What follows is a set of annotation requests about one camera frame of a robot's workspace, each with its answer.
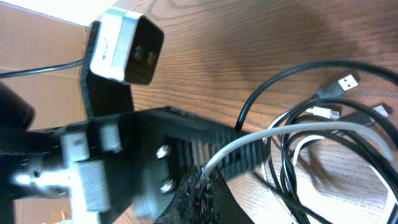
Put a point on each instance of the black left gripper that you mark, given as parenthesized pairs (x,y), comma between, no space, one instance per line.
(103,165)

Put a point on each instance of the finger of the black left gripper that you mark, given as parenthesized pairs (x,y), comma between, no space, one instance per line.
(208,144)

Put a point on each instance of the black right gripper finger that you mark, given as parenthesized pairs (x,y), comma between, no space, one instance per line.
(203,201)

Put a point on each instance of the brown cardboard panel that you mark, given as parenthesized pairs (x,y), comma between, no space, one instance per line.
(30,40)

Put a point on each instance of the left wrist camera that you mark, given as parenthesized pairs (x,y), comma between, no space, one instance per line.
(127,47)

